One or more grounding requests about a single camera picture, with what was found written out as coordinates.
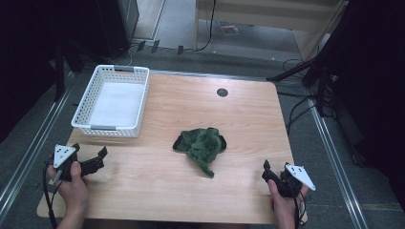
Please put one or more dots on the metal floor rail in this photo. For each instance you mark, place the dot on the metal floor rail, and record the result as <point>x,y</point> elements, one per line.
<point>28,159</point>
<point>337,165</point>

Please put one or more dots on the black cabinet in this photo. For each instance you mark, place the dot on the black cabinet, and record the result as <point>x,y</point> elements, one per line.
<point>116,25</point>

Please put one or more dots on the small black floor bracket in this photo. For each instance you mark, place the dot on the small black floor bracket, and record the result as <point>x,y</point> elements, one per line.
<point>180,50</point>
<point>155,46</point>
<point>140,45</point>

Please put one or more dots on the green cloth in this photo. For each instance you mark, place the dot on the green cloth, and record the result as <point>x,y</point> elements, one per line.
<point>201,146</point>

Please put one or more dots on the person's right hand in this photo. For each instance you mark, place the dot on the person's right hand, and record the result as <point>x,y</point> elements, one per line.
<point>285,203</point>

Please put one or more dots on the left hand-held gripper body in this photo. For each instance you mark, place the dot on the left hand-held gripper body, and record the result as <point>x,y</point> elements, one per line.
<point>65,159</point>

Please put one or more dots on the black metal stand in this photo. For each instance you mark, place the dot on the black metal stand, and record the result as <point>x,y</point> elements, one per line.
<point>59,73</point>
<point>318,73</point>

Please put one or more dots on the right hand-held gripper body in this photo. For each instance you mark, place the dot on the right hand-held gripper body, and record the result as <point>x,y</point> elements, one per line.
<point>293,179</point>

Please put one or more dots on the black round table grommet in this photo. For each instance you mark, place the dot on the black round table grommet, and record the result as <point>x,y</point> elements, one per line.
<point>222,92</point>

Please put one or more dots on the person's left hand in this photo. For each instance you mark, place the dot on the person's left hand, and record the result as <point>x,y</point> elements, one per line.
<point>74,187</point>

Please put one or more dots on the light wooden shelf unit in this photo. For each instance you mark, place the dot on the light wooden shelf unit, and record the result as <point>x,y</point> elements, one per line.
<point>270,14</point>

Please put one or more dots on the red booklet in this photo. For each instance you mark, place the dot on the red booklet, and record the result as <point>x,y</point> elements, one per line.
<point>229,29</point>

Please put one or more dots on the white plastic basket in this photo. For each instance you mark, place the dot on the white plastic basket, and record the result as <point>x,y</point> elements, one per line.
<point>111,105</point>

